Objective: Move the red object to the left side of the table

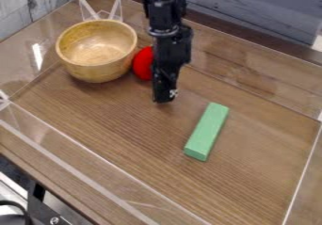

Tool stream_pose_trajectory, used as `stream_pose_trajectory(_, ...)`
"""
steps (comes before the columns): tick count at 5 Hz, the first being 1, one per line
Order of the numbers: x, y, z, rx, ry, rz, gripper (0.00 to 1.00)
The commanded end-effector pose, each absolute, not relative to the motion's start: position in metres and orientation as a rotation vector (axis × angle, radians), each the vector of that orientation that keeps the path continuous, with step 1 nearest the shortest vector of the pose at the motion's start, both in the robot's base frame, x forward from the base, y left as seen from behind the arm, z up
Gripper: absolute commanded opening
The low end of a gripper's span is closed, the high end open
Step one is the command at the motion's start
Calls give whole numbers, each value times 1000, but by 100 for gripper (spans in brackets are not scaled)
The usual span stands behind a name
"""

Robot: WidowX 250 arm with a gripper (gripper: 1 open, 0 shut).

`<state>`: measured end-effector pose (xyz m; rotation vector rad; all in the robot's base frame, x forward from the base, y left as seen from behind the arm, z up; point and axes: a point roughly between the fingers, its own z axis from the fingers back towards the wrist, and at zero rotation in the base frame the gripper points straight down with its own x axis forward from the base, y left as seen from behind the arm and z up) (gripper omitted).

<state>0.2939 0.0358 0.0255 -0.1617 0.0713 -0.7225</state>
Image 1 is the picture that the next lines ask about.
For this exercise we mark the green rectangular foam block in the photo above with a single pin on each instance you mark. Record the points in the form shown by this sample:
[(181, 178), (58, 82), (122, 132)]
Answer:
[(205, 134)]

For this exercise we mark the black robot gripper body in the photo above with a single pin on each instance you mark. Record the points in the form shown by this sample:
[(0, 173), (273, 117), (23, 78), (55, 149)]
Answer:
[(172, 50)]

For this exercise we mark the light wooden bowl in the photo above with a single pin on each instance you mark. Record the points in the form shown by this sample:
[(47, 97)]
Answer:
[(96, 50)]

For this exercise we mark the clear acrylic corner bracket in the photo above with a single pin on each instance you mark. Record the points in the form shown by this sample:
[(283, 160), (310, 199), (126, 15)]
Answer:
[(90, 14)]

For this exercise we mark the clear acrylic tray wall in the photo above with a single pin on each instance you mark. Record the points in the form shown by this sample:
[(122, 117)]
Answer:
[(104, 147)]

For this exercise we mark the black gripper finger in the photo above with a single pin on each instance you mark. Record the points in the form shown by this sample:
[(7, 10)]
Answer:
[(164, 86)]

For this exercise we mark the black metal table frame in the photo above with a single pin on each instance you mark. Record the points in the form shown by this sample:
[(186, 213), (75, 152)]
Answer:
[(42, 213)]

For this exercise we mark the red plush strawberry toy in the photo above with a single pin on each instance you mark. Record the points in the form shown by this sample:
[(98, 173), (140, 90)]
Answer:
[(142, 63)]

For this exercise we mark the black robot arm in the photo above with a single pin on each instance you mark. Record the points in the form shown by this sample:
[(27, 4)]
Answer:
[(164, 15)]

